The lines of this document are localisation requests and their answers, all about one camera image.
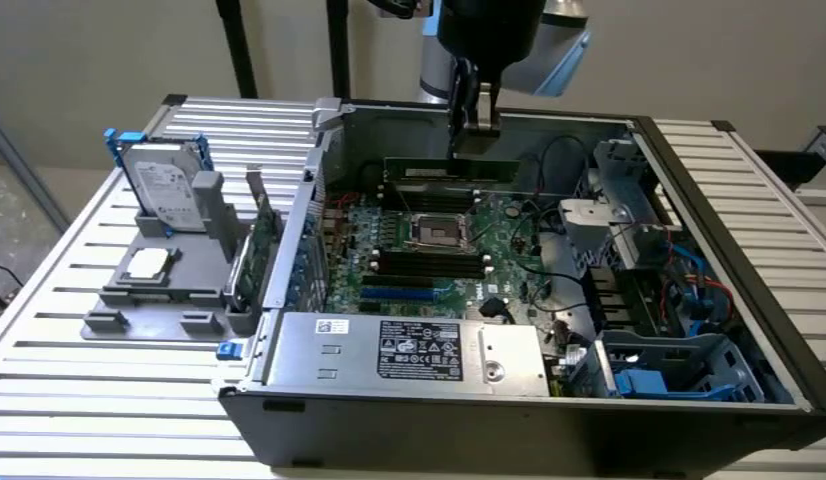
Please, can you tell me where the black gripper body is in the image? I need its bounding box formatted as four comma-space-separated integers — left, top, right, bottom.
433, 0, 546, 72

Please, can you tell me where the green RAM stick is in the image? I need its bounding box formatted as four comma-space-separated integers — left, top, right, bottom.
383, 156, 523, 183

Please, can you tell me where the black RAM slot bank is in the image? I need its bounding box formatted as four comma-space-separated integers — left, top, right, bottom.
378, 179, 485, 215
370, 249, 489, 279

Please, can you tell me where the blue expansion slot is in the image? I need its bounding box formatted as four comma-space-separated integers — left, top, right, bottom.
359, 284, 438, 303

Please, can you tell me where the black stand pole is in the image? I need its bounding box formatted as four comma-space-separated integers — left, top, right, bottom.
324, 0, 355, 101
215, 0, 260, 100

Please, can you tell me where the grey metal disk bay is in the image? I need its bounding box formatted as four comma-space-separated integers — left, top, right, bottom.
557, 138, 687, 269

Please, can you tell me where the green Dell motherboard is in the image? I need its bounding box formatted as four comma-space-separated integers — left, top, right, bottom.
318, 185, 574, 326

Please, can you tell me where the black open PC case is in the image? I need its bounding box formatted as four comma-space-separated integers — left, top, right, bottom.
211, 97, 826, 480

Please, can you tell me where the green graphics card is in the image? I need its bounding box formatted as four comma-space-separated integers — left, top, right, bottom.
228, 164, 286, 309

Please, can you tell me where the hard disk in blue carrier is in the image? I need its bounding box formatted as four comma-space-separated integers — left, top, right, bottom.
103, 128, 218, 236

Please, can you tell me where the silver power supply unit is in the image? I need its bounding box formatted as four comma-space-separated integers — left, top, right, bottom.
262, 312, 554, 399

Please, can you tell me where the grey parts rack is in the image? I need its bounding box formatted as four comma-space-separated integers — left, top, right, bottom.
80, 172, 284, 344

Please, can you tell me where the silver CPU chip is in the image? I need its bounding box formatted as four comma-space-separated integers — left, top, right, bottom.
124, 248, 174, 279

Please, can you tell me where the black power wire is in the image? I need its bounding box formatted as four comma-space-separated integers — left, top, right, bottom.
533, 134, 591, 197

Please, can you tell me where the CPU socket with metal frame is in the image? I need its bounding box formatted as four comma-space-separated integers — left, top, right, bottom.
399, 213, 474, 251

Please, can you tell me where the blue SATA wire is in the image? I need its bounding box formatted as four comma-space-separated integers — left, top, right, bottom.
662, 239, 725, 336

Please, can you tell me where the red SATA wire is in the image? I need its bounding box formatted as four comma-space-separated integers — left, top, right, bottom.
659, 277, 738, 321

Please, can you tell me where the blue plastic drive bracket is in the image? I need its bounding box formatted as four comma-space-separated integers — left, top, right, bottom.
611, 368, 671, 399

